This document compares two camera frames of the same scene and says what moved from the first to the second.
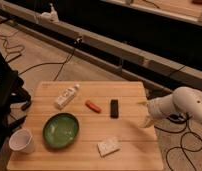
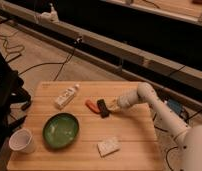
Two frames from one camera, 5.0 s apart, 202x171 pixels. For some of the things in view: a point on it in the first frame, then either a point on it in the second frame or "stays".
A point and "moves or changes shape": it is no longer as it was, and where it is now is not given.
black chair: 7,91 stays
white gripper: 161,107 → 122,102
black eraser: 114,108 moves or changes shape
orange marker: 93,106 stays
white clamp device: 51,16 stays
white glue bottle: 66,96 stays
